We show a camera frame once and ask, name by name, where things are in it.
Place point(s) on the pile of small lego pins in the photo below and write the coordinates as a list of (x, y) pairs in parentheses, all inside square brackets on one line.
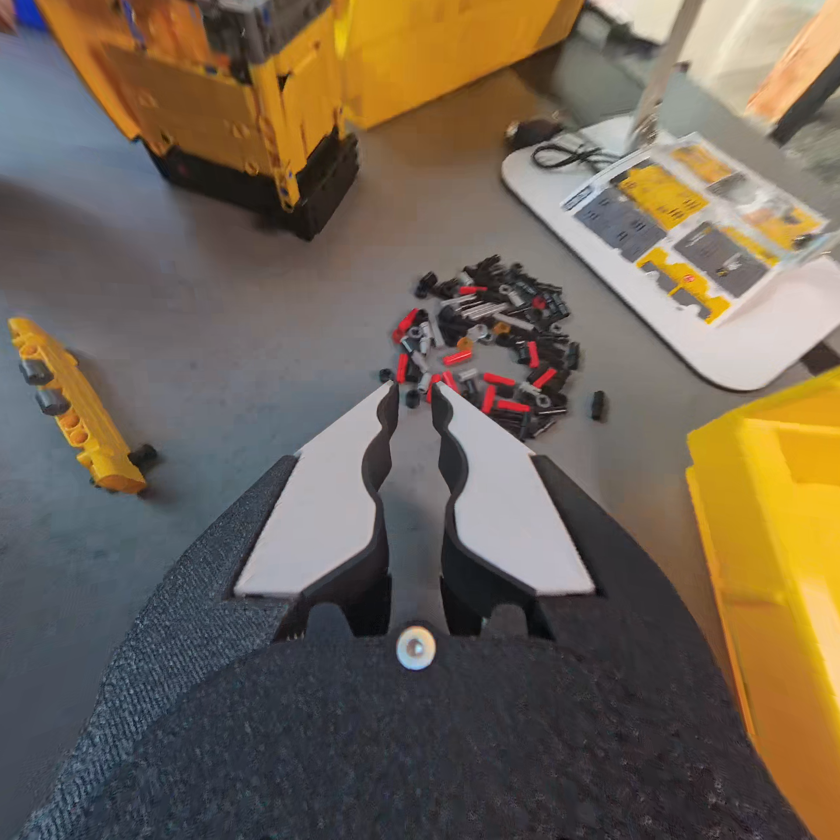
[(492, 354)]

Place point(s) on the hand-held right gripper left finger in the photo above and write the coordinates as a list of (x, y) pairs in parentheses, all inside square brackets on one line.
[(315, 525)]

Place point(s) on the sticker sheet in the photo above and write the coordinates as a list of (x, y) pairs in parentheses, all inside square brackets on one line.
[(682, 223)]

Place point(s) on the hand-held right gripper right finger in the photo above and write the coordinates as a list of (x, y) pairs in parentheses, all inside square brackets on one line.
[(518, 525)]

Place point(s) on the wooden post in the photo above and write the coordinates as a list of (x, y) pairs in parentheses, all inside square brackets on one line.
[(787, 72)]

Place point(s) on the yellow lego robot model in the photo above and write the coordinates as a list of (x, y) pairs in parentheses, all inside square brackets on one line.
[(197, 118)]

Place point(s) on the yellow plastic bin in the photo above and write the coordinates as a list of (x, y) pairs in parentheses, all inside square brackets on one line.
[(446, 52), (774, 558)]

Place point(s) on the yellow lego beam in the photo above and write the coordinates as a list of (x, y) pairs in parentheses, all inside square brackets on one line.
[(92, 433)]

